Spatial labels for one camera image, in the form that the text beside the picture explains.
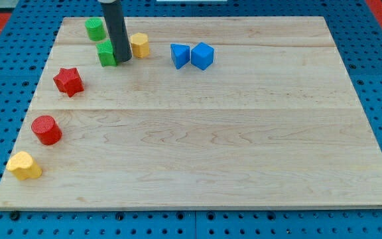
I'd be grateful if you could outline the yellow hexagon block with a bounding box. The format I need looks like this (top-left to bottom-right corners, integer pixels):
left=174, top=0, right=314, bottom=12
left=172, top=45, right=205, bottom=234
left=130, top=33, right=150, bottom=58

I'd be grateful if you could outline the light wooden board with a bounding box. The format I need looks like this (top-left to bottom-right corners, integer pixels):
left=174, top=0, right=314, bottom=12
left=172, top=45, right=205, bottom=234
left=0, top=17, right=382, bottom=211

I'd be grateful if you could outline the blue cube block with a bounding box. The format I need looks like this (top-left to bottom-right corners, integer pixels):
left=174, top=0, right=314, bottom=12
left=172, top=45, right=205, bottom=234
left=191, top=42, right=214, bottom=70

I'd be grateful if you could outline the blue triangle block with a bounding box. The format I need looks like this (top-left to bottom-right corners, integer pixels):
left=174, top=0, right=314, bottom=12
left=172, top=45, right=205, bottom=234
left=170, top=44, right=190, bottom=70

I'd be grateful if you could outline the green star block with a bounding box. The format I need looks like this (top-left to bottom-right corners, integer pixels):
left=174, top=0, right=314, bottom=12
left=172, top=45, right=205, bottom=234
left=96, top=39, right=117, bottom=67

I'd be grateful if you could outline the red star block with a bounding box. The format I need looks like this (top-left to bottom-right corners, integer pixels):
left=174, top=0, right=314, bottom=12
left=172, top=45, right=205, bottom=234
left=53, top=68, right=84, bottom=98

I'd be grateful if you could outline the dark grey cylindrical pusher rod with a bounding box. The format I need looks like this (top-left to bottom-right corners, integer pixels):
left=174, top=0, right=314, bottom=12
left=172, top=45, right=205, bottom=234
left=98, top=0, right=132, bottom=63

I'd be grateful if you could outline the green cylinder block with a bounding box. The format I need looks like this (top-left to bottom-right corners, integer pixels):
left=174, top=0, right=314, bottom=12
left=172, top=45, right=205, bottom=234
left=85, top=17, right=106, bottom=41

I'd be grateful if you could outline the red cylinder block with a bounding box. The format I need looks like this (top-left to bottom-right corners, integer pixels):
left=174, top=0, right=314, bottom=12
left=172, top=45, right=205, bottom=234
left=31, top=115, right=62, bottom=145

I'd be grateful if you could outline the yellow heart block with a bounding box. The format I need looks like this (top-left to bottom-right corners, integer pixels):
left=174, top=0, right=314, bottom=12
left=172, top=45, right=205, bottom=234
left=6, top=151, right=42, bottom=181

